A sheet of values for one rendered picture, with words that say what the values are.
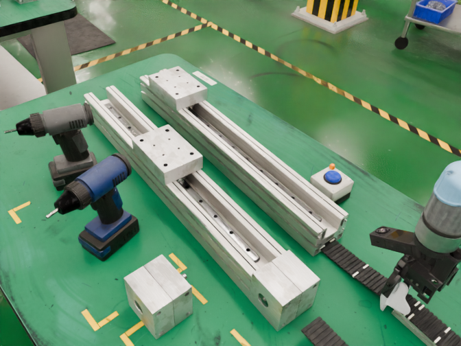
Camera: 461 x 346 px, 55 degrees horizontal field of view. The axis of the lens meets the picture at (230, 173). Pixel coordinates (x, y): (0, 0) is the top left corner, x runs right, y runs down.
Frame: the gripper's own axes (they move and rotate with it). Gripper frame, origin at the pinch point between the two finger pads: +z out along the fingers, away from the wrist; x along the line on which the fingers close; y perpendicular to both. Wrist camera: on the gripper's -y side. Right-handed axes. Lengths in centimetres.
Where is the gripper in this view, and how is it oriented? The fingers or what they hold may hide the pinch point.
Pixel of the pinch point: (393, 293)
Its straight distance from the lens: 101.6
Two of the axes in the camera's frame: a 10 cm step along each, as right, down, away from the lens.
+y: 6.1, 5.5, -5.7
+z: -0.4, 7.4, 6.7
